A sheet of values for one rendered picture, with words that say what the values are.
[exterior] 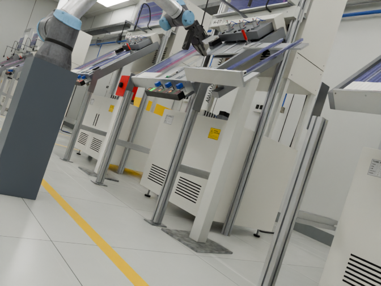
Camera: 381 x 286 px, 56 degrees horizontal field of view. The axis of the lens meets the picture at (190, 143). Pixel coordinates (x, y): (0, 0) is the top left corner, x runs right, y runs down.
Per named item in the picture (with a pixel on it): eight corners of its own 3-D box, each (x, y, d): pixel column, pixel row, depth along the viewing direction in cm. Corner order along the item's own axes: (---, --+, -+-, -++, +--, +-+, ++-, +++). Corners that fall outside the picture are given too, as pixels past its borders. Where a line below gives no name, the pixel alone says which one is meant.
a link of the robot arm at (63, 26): (50, 37, 143) (61, 4, 143) (39, 37, 153) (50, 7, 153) (78, 49, 151) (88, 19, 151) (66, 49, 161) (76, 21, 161)
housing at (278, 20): (279, 41, 210) (273, 17, 204) (224, 45, 249) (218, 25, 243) (288, 36, 214) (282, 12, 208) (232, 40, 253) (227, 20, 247)
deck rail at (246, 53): (197, 93, 180) (193, 82, 177) (195, 93, 182) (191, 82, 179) (286, 36, 210) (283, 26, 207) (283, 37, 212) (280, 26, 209)
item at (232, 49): (245, 61, 198) (243, 51, 195) (179, 61, 250) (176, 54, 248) (283, 36, 212) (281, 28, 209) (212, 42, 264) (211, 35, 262)
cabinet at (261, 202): (195, 228, 195) (231, 121, 196) (136, 192, 251) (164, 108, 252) (269, 240, 234) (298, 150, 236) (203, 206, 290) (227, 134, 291)
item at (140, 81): (195, 93, 182) (190, 80, 179) (135, 87, 234) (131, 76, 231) (197, 92, 182) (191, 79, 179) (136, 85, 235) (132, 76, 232)
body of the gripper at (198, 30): (208, 36, 212) (198, 19, 206) (199, 45, 209) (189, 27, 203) (200, 37, 218) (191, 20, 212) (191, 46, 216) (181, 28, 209)
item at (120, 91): (89, 175, 255) (124, 71, 257) (77, 167, 274) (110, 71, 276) (118, 182, 269) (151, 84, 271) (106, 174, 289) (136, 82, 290)
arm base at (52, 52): (37, 58, 140) (45, 34, 140) (30, 58, 153) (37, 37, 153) (74, 72, 149) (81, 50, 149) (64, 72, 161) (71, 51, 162)
